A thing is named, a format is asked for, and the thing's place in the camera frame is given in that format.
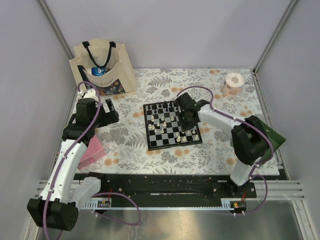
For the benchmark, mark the white slotted cable duct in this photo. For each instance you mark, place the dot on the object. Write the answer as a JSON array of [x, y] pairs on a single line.
[[98, 204]]

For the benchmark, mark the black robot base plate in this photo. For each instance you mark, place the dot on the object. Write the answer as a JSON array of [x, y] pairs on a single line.
[[172, 191]]

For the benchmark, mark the black magnetic chess board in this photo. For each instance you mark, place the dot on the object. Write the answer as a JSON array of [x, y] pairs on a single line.
[[168, 125]]

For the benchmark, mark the cream canvas tote bag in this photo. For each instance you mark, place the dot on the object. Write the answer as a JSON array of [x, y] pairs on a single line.
[[119, 77]]

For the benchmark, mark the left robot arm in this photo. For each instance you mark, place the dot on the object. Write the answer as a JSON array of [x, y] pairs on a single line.
[[57, 206]]

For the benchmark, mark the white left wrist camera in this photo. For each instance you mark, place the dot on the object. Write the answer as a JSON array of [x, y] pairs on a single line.
[[90, 93]]

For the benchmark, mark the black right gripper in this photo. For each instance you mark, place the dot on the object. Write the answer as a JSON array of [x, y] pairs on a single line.
[[184, 127]]

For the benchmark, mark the dark green plastic box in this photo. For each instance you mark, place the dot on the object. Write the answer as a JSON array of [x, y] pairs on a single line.
[[275, 138]]

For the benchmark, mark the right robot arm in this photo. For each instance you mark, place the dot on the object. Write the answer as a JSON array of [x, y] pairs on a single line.
[[248, 137]]

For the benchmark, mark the pink plastic box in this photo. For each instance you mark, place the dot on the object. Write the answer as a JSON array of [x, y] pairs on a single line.
[[93, 153]]

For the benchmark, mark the floral patterned table mat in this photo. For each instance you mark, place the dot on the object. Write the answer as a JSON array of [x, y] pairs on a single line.
[[125, 142]]

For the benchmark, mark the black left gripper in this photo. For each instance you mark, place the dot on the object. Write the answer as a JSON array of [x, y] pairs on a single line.
[[110, 117]]

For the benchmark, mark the pink wrapped toilet paper roll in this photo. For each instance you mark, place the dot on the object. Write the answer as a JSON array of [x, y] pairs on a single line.
[[232, 84]]

